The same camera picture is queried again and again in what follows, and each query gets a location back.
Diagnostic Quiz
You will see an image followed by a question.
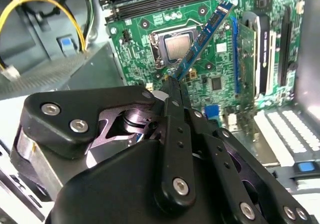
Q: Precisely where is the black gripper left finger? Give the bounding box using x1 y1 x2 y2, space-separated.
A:
11 76 197 207

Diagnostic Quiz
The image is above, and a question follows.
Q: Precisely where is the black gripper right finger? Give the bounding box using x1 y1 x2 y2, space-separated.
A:
177 83 315 224

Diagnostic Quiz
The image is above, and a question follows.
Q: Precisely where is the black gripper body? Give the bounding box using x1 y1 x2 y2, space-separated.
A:
44 106 238 224

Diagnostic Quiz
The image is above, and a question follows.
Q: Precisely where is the RAM stick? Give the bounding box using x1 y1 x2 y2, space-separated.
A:
173 1 236 81

